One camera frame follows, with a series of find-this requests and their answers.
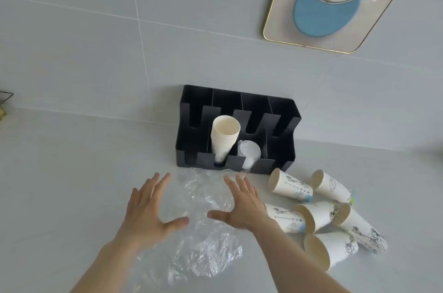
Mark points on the person's left hand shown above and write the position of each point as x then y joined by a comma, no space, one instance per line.
143,215

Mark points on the person's right hand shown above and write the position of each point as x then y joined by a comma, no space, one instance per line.
245,211

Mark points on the person's left thumb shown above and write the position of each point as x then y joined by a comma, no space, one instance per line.
174,224

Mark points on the person's right middle finger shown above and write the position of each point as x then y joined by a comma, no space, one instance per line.
243,184

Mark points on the clear plastic cup stack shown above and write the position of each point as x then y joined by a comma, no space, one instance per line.
250,152

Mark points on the person's left forearm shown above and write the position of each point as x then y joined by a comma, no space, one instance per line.
103,267

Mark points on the person's right thumb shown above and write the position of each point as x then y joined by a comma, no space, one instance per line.
219,215

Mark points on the gold framed wall picture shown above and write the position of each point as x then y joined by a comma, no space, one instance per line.
380,12

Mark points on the black cup organizer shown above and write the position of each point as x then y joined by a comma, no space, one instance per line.
277,120

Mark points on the person's right forearm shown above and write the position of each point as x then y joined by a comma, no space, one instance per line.
297,261

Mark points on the pile of printed paper cups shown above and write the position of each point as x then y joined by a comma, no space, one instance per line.
325,215

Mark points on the stack of plain paper cups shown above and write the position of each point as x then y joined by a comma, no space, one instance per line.
223,137

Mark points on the person's left middle finger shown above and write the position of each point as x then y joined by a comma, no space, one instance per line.
151,185

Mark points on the clear plastic bag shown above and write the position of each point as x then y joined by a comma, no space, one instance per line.
204,251

